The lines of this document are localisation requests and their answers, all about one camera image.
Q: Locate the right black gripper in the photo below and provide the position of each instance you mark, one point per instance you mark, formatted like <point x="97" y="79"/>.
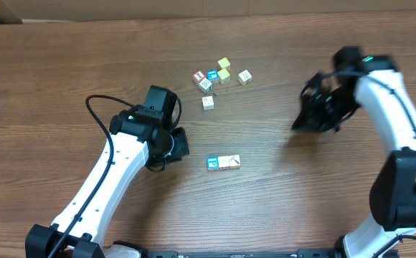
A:
<point x="315" y="117"/>

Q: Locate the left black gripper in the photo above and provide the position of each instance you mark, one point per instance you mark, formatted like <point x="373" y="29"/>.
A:
<point x="181" y="144"/>

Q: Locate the blue letter P block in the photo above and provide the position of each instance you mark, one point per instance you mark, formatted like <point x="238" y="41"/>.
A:
<point x="212" y="163"/>

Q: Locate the natural block letter B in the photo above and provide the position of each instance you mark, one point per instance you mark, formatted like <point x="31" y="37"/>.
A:
<point x="223" y="162"/>

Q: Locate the wood block red side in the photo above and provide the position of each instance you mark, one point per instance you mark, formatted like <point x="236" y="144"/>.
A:
<point x="208" y="103"/>

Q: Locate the natural block number 4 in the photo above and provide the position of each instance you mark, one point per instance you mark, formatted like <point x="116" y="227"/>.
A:
<point x="234" y="162"/>

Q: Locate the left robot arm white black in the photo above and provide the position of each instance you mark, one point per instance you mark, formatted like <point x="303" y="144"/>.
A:
<point x="141" y="136"/>

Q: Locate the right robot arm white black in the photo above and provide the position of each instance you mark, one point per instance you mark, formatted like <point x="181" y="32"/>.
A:
<point x="375" y="84"/>

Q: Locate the natural wood picture block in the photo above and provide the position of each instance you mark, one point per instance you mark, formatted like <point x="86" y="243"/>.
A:
<point x="205" y="86"/>

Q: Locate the red letter I block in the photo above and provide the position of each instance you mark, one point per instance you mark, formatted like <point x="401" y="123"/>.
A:
<point x="198" y="76"/>

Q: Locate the natural wood block right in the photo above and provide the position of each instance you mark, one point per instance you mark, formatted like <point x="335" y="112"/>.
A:
<point x="244" y="77"/>

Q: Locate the yellow block lower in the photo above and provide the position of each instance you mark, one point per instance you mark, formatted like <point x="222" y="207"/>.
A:
<point x="224" y="76"/>

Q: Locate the yellow block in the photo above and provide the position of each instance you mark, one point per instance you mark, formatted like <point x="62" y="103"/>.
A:
<point x="224" y="76"/>
<point x="224" y="63"/>

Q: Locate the yellow block upper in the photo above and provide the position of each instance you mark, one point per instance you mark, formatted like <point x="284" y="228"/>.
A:
<point x="224" y="63"/>

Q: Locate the cardboard box edge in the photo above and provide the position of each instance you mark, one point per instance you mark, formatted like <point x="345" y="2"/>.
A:
<point x="17" y="11"/>

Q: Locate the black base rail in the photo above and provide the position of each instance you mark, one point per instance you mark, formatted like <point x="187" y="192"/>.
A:
<point x="247" y="253"/>

